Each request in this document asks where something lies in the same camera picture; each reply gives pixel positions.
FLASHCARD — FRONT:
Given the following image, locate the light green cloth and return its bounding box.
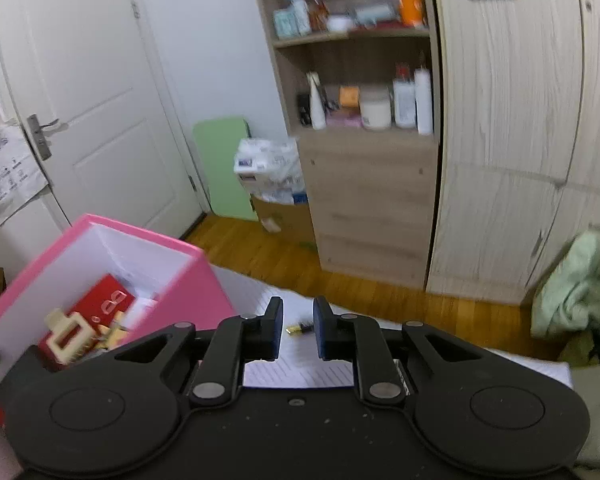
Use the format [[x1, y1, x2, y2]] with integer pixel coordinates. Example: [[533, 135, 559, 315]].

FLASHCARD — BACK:
[[530, 230, 600, 341]]

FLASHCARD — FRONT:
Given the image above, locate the pink flat box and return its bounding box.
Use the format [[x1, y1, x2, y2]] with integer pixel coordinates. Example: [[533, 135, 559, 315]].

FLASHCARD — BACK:
[[326, 110, 363, 128]]

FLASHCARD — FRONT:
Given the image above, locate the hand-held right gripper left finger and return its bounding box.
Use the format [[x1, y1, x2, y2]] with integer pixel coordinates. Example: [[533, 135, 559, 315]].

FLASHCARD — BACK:
[[115, 296, 285, 408]]

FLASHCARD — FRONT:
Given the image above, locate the small black bottle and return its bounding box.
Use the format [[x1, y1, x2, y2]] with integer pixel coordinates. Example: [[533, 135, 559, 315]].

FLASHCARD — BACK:
[[297, 92, 313, 128]]

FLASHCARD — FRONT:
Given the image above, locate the white skincare bottle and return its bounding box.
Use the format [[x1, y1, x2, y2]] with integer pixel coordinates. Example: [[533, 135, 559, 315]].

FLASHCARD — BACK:
[[286, 0, 312, 36]]

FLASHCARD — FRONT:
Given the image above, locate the wooden shelf unit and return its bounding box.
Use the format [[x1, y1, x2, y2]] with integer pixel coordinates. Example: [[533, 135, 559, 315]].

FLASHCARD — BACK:
[[247, 0, 441, 291]]

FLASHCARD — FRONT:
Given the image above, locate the brown cardboard box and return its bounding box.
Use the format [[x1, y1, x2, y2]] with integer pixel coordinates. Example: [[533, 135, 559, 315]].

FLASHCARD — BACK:
[[250, 192, 317, 248]]

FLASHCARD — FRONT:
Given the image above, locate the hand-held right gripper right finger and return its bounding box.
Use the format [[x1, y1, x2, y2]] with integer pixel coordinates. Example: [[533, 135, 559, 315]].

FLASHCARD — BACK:
[[312, 296, 483, 408]]

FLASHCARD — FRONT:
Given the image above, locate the white tube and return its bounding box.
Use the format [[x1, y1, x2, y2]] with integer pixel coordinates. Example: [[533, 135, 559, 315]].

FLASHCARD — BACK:
[[306, 71, 328, 131]]

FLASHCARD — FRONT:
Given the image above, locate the light wooden wardrobe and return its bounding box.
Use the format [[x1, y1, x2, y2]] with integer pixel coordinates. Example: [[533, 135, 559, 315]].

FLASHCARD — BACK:
[[420, 0, 600, 306]]

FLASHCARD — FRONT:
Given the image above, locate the plastic wrapped tissue pack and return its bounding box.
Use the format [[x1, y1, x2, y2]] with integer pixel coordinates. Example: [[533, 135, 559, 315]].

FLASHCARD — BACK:
[[232, 136, 306, 206]]

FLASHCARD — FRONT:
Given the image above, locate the pink cardboard box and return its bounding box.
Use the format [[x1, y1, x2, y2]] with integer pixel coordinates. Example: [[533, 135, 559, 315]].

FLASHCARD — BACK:
[[0, 213, 238, 431]]

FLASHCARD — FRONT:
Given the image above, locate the white door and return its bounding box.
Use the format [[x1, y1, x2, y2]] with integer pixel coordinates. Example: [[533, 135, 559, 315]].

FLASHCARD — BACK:
[[0, 0, 211, 241]]

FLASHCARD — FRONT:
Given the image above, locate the metal door handle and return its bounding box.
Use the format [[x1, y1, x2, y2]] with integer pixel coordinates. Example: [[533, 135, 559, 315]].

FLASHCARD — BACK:
[[26, 114, 61, 162]]

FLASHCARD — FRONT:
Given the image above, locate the white bottle red cap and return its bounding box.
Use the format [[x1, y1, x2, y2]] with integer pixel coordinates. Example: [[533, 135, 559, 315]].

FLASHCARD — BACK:
[[392, 62, 418, 130]]

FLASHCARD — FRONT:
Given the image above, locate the orange paper cup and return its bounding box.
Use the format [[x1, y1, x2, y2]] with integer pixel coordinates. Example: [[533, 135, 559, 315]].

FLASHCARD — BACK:
[[392, 0, 427, 28]]

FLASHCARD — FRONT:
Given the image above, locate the teal small box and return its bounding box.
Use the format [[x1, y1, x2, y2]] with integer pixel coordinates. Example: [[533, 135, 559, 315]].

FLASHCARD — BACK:
[[272, 7, 301, 38]]

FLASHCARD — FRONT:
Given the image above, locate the brown glass bottle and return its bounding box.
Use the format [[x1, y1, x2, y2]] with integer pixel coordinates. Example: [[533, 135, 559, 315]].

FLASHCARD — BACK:
[[309, 0, 331, 33]]

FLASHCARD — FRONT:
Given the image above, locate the tall white bottle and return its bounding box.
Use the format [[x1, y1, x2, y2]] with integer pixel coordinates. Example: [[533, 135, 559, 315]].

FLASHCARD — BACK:
[[413, 55, 435, 136]]

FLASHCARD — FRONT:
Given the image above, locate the white jar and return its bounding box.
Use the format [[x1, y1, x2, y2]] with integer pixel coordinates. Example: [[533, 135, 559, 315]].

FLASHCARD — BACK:
[[359, 87, 393, 132]]

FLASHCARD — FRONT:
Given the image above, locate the beige hair claw clip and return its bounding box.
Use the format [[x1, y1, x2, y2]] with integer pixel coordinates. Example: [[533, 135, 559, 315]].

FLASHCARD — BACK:
[[45, 309, 97, 363]]

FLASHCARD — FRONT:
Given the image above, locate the printed white paper bag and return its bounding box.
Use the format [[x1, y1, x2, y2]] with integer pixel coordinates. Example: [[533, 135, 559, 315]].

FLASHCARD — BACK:
[[0, 120, 48, 226]]

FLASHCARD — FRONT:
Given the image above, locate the green folding table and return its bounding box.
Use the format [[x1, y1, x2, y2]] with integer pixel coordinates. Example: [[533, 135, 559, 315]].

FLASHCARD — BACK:
[[192, 116, 260, 222]]

